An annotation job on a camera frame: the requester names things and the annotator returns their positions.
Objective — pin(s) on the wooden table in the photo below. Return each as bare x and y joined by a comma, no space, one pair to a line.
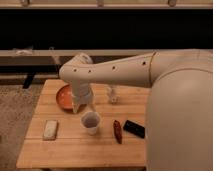
73,147

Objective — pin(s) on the red chip bag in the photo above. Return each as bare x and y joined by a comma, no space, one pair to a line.
117,131

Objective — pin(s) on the white wrapped snack bar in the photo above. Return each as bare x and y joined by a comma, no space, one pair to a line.
50,130

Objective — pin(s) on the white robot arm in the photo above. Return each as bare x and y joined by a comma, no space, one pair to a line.
179,111

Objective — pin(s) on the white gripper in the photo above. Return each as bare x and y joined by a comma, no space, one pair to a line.
82,94

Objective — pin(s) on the black rectangular remote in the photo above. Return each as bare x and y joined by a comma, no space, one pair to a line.
134,128

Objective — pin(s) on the orange plate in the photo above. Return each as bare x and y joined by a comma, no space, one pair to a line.
64,98

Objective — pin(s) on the white plastic cup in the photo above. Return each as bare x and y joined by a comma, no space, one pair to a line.
90,121

